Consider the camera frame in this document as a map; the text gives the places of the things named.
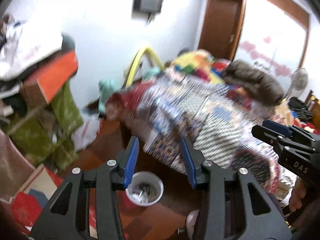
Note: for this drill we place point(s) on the white plastic trash cup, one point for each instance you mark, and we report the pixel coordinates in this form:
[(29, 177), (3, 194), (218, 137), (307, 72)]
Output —
[(146, 189)]

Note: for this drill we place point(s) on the orange cardboard box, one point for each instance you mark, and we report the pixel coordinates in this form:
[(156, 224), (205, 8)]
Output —
[(41, 87)]

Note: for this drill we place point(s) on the sliding wardrobe with hearts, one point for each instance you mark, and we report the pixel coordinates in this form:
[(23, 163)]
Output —
[(270, 37)]

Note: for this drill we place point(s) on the brown wooden door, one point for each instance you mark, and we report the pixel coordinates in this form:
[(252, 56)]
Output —
[(221, 27)]

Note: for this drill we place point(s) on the wooden headboard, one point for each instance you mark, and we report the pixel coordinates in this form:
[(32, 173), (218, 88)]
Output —
[(313, 106)]

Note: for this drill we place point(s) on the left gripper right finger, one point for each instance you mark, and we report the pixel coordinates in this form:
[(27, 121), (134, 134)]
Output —
[(234, 205)]

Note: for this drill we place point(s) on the standing electric fan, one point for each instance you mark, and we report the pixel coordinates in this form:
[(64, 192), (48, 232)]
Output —
[(299, 83)]

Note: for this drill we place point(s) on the patchwork patterned bedspread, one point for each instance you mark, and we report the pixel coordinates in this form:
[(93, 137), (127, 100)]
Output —
[(164, 109)]

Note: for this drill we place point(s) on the yellow foam tube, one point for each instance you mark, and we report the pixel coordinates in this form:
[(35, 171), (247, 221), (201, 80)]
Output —
[(136, 64)]

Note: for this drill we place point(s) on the brown puffer jacket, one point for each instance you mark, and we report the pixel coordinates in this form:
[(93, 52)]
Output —
[(258, 84)]

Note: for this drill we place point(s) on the white pile of clothes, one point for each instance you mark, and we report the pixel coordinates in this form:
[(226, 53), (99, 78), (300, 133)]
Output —
[(27, 43)]

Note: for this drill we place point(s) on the colourful block blanket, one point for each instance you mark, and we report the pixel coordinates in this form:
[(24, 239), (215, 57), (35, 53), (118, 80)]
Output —
[(202, 64)]

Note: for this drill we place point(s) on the person's right hand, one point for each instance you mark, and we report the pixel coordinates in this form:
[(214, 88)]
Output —
[(297, 194)]

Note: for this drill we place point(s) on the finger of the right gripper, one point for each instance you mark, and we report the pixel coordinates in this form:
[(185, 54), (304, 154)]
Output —
[(276, 140), (294, 132)]

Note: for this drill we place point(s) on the green leaf pattern bag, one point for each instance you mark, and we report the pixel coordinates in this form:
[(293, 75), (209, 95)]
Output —
[(44, 133)]

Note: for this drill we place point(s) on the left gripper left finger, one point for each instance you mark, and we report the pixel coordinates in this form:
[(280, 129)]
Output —
[(66, 214)]

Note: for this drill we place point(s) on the red floral gift box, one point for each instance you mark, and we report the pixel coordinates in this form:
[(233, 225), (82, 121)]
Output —
[(33, 195)]

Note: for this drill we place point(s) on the white shopping bag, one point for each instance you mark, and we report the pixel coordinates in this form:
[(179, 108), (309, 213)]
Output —
[(86, 134)]

